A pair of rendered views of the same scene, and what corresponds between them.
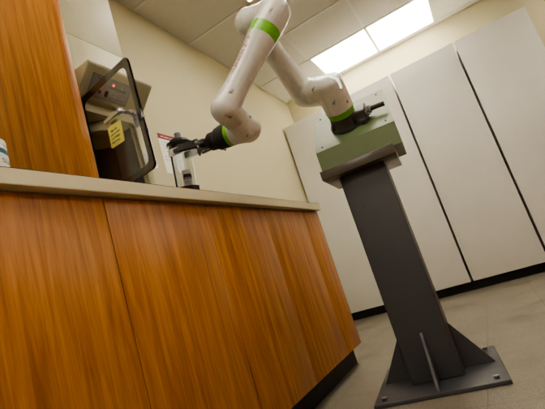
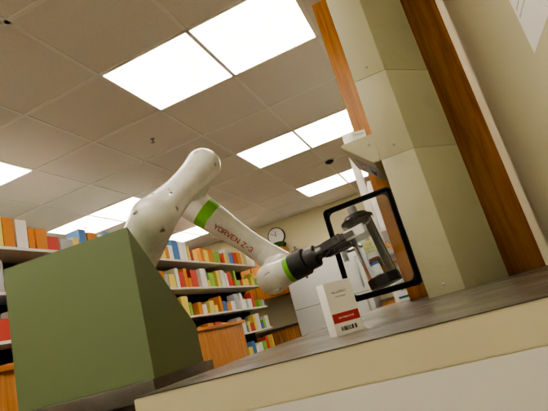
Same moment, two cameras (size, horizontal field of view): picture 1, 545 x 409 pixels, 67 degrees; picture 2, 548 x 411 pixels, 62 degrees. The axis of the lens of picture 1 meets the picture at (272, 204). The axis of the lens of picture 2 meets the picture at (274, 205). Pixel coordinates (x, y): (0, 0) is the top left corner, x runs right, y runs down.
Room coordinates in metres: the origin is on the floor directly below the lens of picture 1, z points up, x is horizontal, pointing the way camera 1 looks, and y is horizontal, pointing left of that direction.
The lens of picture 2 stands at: (3.06, -0.13, 0.97)
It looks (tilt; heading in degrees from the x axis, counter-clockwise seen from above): 15 degrees up; 173
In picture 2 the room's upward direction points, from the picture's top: 15 degrees counter-clockwise
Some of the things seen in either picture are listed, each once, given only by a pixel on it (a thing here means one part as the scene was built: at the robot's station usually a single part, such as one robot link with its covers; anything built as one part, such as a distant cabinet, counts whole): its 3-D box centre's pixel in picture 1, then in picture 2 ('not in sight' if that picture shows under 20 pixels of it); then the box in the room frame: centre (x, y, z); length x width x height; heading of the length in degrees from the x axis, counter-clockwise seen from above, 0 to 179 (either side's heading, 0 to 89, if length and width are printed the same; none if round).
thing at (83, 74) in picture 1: (115, 90); (368, 163); (1.49, 0.46, 1.46); 0.32 x 0.11 x 0.10; 155
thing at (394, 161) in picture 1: (362, 168); (131, 391); (1.81, -0.44, 0.92); 0.32 x 0.32 x 0.04; 71
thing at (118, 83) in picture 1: (114, 131); (369, 245); (1.29, 0.43, 1.19); 0.30 x 0.01 x 0.40; 57
